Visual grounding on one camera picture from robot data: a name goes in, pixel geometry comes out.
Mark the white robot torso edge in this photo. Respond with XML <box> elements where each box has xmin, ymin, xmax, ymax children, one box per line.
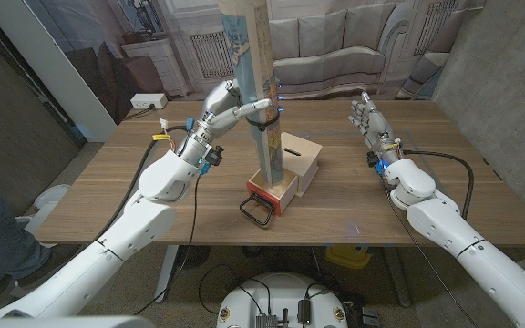
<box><xmin>0</xmin><ymin>315</ymin><xmax>155</xmax><ymax>328</ymax></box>

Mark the black power strip cord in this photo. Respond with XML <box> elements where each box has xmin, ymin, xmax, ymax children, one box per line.
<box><xmin>123</xmin><ymin>104</ymin><xmax>157</xmax><ymax>120</ymax></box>

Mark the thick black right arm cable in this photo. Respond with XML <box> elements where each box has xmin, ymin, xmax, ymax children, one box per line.
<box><xmin>402</xmin><ymin>149</ymin><xmax>475</xmax><ymax>220</ymax></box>

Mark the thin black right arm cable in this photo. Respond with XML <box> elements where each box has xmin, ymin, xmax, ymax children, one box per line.
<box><xmin>378</xmin><ymin>175</ymin><xmax>480</xmax><ymax>328</ymax></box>

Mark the white round floor object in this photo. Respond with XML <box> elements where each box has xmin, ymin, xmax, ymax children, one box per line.
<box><xmin>32</xmin><ymin>183</ymin><xmax>72</xmax><ymax>211</ymax></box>

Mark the black round floor fan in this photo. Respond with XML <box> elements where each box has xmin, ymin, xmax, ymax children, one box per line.
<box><xmin>175</xmin><ymin>244</ymin><xmax>212</xmax><ymax>271</ymax></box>

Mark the yellow object under table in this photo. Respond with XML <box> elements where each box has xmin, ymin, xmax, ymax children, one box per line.
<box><xmin>324</xmin><ymin>244</ymin><xmax>373</xmax><ymax>270</ymax></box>

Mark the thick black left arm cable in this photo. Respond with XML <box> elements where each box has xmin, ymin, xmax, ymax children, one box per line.
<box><xmin>73</xmin><ymin>126</ymin><xmax>190</xmax><ymax>256</ymax></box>

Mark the printed living room backdrop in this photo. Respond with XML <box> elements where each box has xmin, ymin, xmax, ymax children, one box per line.
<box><xmin>25</xmin><ymin>0</ymin><xmax>487</xmax><ymax>127</ymax></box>

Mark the grey table leg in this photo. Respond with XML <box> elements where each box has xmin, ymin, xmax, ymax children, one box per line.
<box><xmin>383</xmin><ymin>245</ymin><xmax>413</xmax><ymax>309</ymax></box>

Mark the white table leg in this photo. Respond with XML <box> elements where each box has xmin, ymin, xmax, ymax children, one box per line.
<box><xmin>153</xmin><ymin>244</ymin><xmax>180</xmax><ymax>304</ymax></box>

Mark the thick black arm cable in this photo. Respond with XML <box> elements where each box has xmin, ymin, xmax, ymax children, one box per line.
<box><xmin>73</xmin><ymin>126</ymin><xmax>190</xmax><ymax>256</ymax></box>
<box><xmin>402</xmin><ymin>149</ymin><xmax>475</xmax><ymax>220</ymax></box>

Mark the blue world map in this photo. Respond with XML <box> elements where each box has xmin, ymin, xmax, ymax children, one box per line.
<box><xmin>218</xmin><ymin>0</ymin><xmax>286</xmax><ymax>187</ymax></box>

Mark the black wire drawer handle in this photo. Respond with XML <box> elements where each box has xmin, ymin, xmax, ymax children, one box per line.
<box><xmin>239</xmin><ymin>193</ymin><xmax>276</xmax><ymax>228</ymax></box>

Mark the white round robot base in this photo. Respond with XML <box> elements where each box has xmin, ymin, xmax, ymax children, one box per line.
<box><xmin>216</xmin><ymin>272</ymin><xmax>349</xmax><ymax>328</ymax></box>

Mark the black strap around map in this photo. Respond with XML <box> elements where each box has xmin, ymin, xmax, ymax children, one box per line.
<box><xmin>244</xmin><ymin>111</ymin><xmax>281</xmax><ymax>133</ymax></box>

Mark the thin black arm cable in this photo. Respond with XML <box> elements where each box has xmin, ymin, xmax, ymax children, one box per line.
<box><xmin>378</xmin><ymin>175</ymin><xmax>480</xmax><ymax>328</ymax></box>
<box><xmin>132</xmin><ymin>172</ymin><xmax>201</xmax><ymax>316</ymax></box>

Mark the white power strip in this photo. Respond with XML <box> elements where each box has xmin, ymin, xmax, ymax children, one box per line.
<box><xmin>129</xmin><ymin>92</ymin><xmax>169</xmax><ymax>110</ymax></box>

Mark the wooden drawer with red front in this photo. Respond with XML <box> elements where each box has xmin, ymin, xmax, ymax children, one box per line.
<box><xmin>246</xmin><ymin>169</ymin><xmax>299</xmax><ymax>217</ymax></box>

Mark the wooden box with slot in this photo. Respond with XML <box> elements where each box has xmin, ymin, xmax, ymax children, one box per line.
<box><xmin>280</xmin><ymin>131</ymin><xmax>324</xmax><ymax>198</ymax></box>

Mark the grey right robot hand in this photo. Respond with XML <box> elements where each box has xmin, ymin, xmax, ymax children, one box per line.
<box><xmin>347</xmin><ymin>91</ymin><xmax>399</xmax><ymax>152</ymax></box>

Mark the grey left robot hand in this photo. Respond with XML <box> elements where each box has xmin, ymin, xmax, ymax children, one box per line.
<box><xmin>201</xmin><ymin>77</ymin><xmax>284</xmax><ymax>138</ymax></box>

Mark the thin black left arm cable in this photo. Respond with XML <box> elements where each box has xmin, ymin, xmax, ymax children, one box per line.
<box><xmin>132</xmin><ymin>172</ymin><xmax>201</xmax><ymax>316</ymax></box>

